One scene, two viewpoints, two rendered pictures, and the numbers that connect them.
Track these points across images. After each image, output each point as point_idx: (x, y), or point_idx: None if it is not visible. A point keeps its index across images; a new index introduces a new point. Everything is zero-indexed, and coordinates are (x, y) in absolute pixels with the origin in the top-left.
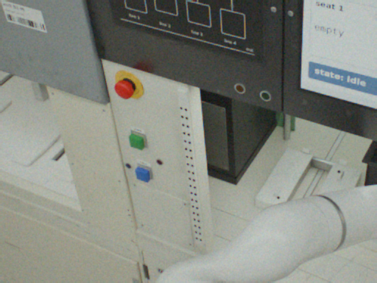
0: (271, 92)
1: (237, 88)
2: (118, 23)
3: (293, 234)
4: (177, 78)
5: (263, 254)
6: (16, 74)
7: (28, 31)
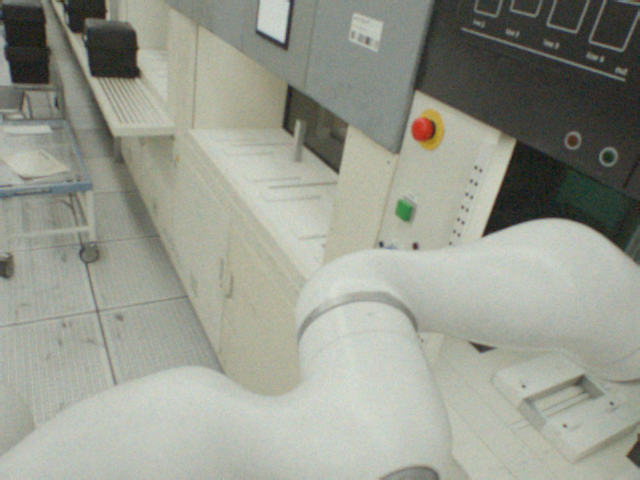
0: (621, 151)
1: (569, 139)
2: (455, 36)
3: (596, 265)
4: (490, 120)
5: (522, 265)
6: (330, 107)
7: (361, 51)
